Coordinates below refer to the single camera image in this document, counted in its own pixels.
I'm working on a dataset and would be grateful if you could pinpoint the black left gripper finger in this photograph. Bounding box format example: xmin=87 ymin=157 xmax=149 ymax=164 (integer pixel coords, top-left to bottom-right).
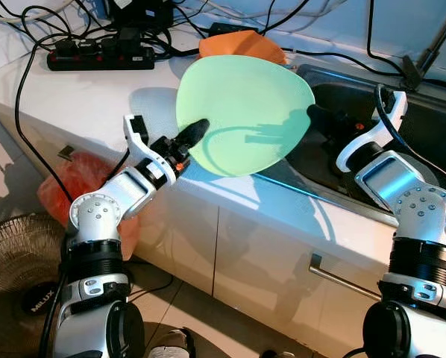
xmin=177 ymin=118 xmax=210 ymax=150

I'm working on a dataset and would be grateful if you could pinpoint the light green plate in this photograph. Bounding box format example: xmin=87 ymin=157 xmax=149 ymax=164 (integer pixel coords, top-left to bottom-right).
xmin=175 ymin=54 xmax=316 ymax=178

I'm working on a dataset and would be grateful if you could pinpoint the white kitchen cabinet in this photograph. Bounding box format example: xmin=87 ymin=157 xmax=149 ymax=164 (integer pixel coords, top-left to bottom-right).
xmin=0 ymin=104 xmax=403 ymax=358

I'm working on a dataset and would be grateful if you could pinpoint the red plastic bag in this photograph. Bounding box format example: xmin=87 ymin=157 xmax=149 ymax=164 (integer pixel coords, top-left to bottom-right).
xmin=37 ymin=151 xmax=142 ymax=258

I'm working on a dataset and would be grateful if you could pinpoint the orange plate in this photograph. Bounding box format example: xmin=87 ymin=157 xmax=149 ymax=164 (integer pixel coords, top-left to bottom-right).
xmin=198 ymin=30 xmax=289 ymax=68

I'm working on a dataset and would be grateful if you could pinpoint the stainless steel sink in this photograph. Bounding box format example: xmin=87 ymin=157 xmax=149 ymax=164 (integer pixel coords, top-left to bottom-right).
xmin=253 ymin=63 xmax=446 ymax=228

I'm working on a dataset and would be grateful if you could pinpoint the black flat adapter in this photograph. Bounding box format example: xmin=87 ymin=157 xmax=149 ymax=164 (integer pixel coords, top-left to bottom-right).
xmin=208 ymin=22 xmax=257 ymax=37

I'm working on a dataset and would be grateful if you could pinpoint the black power strip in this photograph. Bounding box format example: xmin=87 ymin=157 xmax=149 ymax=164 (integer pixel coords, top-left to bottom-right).
xmin=46 ymin=37 xmax=155 ymax=72

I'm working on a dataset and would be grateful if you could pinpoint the dark metal faucet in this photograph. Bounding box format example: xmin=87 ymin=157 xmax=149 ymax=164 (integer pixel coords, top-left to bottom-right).
xmin=401 ymin=0 xmax=446 ymax=90

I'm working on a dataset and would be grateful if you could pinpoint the black power supply box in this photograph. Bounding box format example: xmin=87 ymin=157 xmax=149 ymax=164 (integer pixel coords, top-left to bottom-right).
xmin=107 ymin=0 xmax=175 ymax=31

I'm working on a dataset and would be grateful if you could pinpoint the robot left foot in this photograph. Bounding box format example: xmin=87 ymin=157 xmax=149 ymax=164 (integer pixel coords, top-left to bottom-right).
xmin=147 ymin=328 xmax=198 ymax=358

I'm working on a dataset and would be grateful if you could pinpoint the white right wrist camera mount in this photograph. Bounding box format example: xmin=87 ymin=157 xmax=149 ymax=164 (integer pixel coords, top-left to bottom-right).
xmin=336 ymin=89 xmax=409 ymax=174

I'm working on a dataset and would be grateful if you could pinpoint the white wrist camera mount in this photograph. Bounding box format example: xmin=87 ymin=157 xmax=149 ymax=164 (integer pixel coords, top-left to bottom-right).
xmin=124 ymin=114 xmax=178 ymax=182
xmin=336 ymin=89 xmax=409 ymax=174

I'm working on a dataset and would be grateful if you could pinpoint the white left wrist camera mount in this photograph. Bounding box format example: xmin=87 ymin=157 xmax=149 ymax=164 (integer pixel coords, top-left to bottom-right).
xmin=124 ymin=114 xmax=178 ymax=182

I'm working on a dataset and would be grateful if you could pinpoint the silver drawer handle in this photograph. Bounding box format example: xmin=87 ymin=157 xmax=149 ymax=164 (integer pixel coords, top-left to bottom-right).
xmin=309 ymin=254 xmax=384 ymax=301

